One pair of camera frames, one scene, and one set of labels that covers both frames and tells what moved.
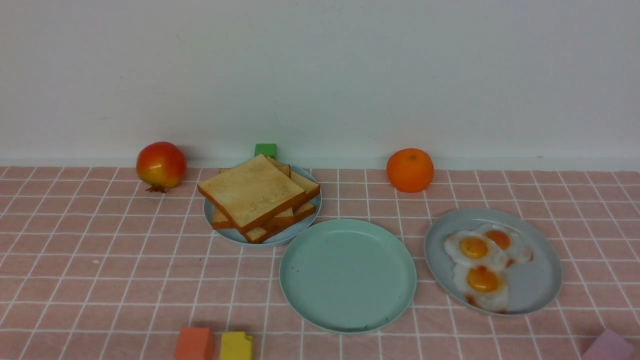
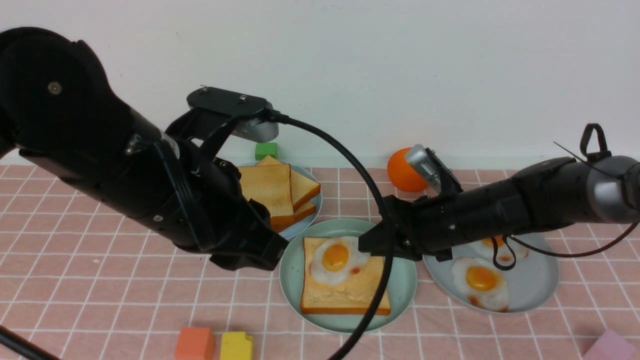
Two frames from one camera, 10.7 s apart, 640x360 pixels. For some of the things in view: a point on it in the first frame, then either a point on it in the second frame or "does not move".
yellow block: [235, 345] does not move
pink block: [610, 345] does not move
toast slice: [251, 193] → [355, 296]
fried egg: [507, 239] does not move
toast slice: [311, 188] → [271, 184]
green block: [268, 149] does not move
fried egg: [475, 247] → [334, 259]
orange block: [194, 343] does not move
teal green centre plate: [348, 276] does not move
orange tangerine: [409, 170] does not move
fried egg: [483, 287] does not move
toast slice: [220, 221] → [303, 188]
